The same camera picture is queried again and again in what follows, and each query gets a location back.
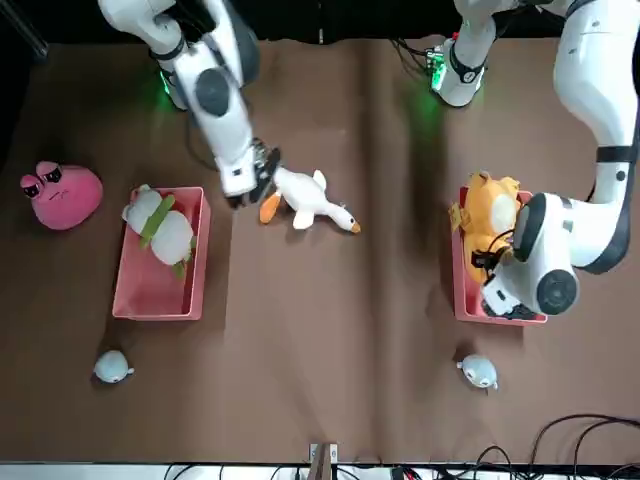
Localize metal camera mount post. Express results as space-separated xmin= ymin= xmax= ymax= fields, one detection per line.
xmin=307 ymin=442 xmax=337 ymax=480

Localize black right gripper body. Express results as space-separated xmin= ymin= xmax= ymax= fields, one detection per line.
xmin=248 ymin=146 xmax=281 ymax=205

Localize yellow doll white belly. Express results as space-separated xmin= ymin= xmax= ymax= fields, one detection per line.
xmin=449 ymin=171 xmax=534 ymax=236

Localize tan yellow plush doll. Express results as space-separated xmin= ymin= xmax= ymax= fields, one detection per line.
xmin=467 ymin=227 xmax=514 ymax=287

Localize small grey-blue plush doll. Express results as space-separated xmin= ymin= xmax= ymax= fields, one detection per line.
xmin=92 ymin=349 xmax=135 ymax=385
xmin=455 ymin=353 xmax=500 ymax=391

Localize pink plastic box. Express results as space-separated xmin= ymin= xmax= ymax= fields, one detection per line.
xmin=111 ymin=186 xmax=205 ymax=321
xmin=451 ymin=185 xmax=549 ymax=328

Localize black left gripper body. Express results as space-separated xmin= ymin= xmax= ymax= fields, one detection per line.
xmin=497 ymin=299 xmax=539 ymax=321

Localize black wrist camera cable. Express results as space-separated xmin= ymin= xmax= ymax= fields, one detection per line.
xmin=469 ymin=227 xmax=516 ymax=276

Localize white doll green limbs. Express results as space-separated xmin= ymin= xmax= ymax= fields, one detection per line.
xmin=121 ymin=183 xmax=198 ymax=281

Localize white goose doll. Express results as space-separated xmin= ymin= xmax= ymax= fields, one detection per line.
xmin=258 ymin=168 xmax=362 ymax=235

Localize pink blob plush doll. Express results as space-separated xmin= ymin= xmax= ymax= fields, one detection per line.
xmin=19 ymin=159 xmax=104 ymax=232

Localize black looped cable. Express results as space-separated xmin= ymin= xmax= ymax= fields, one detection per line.
xmin=530 ymin=412 xmax=640 ymax=480

